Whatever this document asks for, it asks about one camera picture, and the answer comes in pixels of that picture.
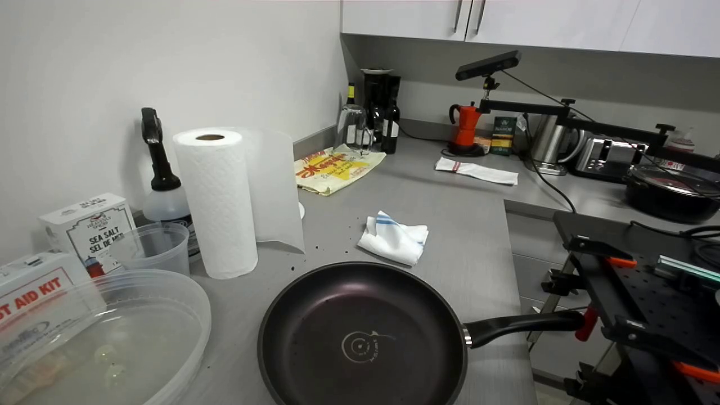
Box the white towel with blue stripes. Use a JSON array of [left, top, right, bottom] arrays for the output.
[[355, 210, 432, 268]]

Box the black nonstick frying pan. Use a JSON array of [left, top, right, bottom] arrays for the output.
[[257, 260, 588, 405]]

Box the white paper towel roll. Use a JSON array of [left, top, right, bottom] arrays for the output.
[[172, 126, 308, 282]]

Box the yellow and red printed cloth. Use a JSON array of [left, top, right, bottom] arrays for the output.
[[292, 142, 389, 199]]

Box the bottle with yellow cap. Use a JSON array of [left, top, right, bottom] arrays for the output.
[[335, 83, 364, 149]]

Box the black coffee maker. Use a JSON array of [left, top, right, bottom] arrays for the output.
[[357, 65, 402, 156]]

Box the folded white cloth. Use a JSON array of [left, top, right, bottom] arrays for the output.
[[435, 156, 522, 189]]

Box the red moka pot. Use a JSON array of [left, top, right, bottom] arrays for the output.
[[447, 102, 487, 157]]

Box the small green box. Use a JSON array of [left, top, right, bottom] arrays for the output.
[[491, 115, 521, 157]]

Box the stainless steel kettle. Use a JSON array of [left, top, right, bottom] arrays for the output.
[[530, 115, 586, 171]]

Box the spray bottle with black nozzle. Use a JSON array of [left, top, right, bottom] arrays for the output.
[[139, 106, 191, 226]]

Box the small clear plastic container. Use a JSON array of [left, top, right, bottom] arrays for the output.
[[110, 220, 193, 280]]

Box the stainless steel toaster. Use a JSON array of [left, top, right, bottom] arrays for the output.
[[575, 133, 650, 183]]

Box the large clear plastic bowl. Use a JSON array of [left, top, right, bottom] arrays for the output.
[[0, 268, 215, 405]]

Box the white sea salt box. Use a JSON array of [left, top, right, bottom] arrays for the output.
[[38, 192, 144, 282]]

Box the black round cooking pot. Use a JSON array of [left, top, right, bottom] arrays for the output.
[[624, 161, 720, 226]]

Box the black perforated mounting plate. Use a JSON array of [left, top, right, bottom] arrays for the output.
[[537, 211, 720, 405]]

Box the white first aid kit box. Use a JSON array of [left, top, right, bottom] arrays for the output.
[[0, 250, 109, 365]]

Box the black power cable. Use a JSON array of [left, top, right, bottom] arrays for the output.
[[526, 157, 580, 216]]

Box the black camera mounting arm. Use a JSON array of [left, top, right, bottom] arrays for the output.
[[480, 75, 720, 174]]

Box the red clamp handle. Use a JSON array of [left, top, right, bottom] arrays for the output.
[[575, 304, 600, 345]]

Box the orange clamp handle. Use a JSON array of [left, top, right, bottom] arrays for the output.
[[671, 361, 720, 388], [606, 255, 642, 272]]

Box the white wall cabinet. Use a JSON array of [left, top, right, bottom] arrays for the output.
[[341, 0, 720, 61]]

